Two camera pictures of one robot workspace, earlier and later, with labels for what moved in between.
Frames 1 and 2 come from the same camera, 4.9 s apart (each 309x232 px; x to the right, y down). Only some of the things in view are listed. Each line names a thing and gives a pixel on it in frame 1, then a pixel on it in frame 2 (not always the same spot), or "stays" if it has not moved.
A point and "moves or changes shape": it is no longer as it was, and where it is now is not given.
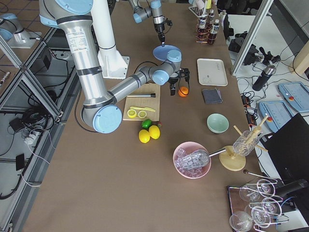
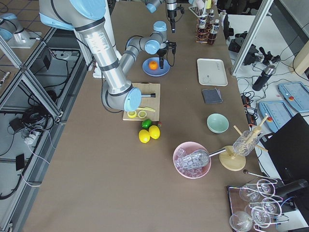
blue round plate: x=161 y=52 moves or changes shape
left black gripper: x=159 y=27 -> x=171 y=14
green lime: x=146 y=123 stays
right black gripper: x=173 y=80 -> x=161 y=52
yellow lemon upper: x=154 y=132 stays
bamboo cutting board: x=154 y=103 stays
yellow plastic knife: x=143 y=108 stays
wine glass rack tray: x=254 y=207 stays
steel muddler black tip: x=152 y=95 stays
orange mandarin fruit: x=183 y=91 -> x=153 y=65
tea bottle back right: x=214 y=30 stays
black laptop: x=288 y=149 stays
